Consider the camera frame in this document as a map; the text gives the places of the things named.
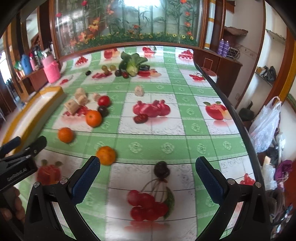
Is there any purple bottle left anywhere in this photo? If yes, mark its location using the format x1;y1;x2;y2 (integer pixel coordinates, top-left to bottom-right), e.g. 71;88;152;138
217;39;224;56

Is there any pink knitted jar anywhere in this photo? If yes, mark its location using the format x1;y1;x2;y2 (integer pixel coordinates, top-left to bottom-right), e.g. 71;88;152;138
42;54;61;83

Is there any orange fruit three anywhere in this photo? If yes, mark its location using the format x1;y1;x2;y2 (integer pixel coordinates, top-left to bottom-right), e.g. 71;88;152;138
95;146;116;166

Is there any beige chunk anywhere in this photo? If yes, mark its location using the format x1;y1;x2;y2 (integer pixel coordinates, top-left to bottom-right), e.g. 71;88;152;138
134;85;144;97

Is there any orange fruit two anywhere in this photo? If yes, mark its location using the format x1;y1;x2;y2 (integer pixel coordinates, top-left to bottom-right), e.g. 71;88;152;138
58;128;74;143

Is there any dark red date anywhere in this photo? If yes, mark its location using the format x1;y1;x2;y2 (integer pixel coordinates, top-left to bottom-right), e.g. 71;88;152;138
133;114;149;124

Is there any glass flower display cabinet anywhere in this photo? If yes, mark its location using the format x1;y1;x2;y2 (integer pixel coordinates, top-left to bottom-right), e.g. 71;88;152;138
49;1;209;60

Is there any red tomato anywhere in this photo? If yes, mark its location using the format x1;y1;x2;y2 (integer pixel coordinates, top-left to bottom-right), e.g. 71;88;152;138
97;95;111;107

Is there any brown grape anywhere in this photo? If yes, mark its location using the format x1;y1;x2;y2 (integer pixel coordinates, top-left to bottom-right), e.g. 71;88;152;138
104;70;110;76

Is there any white plastic bag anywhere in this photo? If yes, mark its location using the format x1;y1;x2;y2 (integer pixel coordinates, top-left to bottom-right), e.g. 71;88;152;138
249;96;281;153

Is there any dark plum front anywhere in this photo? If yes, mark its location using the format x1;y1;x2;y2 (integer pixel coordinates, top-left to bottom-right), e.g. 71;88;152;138
154;161;170;179

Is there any bok choy vegetable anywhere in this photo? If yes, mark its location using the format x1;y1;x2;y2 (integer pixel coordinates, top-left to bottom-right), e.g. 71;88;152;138
118;52;148;77

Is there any beige cut chunk one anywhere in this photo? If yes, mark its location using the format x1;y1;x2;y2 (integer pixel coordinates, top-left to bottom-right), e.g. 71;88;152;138
64;99;80;115

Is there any beige cut chunk two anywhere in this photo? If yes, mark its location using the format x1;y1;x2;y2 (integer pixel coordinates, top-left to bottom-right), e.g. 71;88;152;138
74;87;86;99

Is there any purple bottle right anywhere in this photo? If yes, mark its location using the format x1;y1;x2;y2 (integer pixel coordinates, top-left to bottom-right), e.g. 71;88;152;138
222;41;230;57

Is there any beige cut chunk three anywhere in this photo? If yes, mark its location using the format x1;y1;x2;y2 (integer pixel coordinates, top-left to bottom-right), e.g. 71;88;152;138
76;94;88;105

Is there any yellow rimmed white tray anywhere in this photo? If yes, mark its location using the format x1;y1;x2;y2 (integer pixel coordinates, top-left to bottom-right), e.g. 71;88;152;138
2;86;66;156

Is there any dark plum by bok choy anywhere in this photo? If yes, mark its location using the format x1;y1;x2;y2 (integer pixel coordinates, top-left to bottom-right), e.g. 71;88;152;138
115;69;122;77

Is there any dark plum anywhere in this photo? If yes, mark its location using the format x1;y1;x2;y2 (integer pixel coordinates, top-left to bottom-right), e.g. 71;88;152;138
154;161;170;179
97;106;109;118
115;69;122;77

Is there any blue detergent jug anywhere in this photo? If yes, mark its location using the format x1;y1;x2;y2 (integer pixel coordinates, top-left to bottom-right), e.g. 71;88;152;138
21;54;33;75

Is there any orange fruit one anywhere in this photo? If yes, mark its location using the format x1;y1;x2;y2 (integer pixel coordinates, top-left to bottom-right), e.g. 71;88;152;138
85;110;102;128

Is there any left hand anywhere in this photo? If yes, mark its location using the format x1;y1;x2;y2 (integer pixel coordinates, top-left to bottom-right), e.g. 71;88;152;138
1;187;26;224

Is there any green grape right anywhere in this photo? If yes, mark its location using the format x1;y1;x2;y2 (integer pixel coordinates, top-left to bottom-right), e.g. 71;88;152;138
110;65;116;71

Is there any beige cut chunk four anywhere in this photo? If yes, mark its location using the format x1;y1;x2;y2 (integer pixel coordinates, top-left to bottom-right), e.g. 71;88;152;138
93;93;101;102

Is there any small red date by bok choy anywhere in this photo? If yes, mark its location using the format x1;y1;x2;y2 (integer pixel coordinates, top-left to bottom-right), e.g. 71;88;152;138
122;72;129;79

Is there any dark wooden sideboard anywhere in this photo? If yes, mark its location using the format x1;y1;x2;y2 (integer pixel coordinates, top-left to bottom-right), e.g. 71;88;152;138
193;48;242;97

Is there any purple bottle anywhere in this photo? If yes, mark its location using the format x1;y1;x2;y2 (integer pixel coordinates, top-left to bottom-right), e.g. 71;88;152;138
217;39;224;56
222;41;230;57

